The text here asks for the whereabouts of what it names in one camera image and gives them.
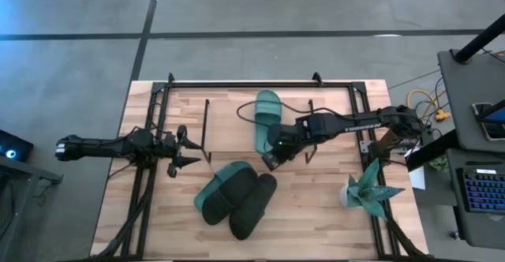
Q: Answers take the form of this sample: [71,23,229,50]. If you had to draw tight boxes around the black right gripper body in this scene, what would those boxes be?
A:
[267,122,303,163]

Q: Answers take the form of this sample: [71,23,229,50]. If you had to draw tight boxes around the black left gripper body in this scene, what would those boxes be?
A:
[155,129,181,167]

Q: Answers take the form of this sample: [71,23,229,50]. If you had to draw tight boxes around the green rubber slide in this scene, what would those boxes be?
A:
[193,160,256,212]
[254,89,283,155]

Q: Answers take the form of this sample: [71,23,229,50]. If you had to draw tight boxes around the black rubber slide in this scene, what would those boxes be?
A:
[228,173,279,241]
[201,167,260,226]

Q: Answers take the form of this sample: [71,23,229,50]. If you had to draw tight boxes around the wooden shelf black metal legs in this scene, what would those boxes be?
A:
[200,98,319,165]

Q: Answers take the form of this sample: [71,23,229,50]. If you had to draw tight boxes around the green plant in white pot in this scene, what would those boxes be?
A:
[339,158,406,222]

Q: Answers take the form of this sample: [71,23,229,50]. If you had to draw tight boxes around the white paper sheet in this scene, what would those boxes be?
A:
[408,165,427,191]

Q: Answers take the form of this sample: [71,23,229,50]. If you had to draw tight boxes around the grey side table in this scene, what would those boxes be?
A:
[0,154,64,262]

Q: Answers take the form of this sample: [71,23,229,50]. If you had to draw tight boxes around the black desk crossbar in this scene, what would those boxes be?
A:
[405,129,461,172]

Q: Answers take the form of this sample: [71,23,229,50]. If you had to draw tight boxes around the black device with blue light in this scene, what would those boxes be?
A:
[0,129,35,163]

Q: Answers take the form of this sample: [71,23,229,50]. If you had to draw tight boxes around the small green leafy plant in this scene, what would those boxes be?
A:
[428,155,449,173]

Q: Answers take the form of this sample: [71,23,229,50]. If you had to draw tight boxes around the backlit black keyboard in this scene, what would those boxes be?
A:
[456,167,505,215]

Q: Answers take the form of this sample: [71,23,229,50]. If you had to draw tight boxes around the smartphone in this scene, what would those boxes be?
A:
[472,102,505,142]

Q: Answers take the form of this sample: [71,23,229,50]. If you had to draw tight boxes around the black round pole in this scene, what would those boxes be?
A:
[452,13,505,64]

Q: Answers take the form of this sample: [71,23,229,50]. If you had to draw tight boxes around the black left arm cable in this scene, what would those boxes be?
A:
[146,102,169,137]

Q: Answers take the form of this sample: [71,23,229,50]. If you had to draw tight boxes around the black aluminium rig frame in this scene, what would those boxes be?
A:
[91,72,431,262]

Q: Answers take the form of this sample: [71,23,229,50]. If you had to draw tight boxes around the grey metal bracket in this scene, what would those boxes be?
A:
[358,139,375,155]

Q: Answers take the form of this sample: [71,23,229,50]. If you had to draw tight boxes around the yellow cable with plug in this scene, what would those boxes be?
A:
[406,89,452,137]

